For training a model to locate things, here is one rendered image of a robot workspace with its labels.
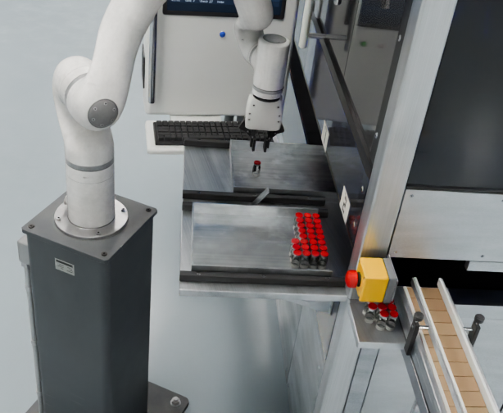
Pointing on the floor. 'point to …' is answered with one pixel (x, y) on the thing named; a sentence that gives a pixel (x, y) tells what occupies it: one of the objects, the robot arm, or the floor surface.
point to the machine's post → (388, 177)
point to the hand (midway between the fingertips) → (259, 142)
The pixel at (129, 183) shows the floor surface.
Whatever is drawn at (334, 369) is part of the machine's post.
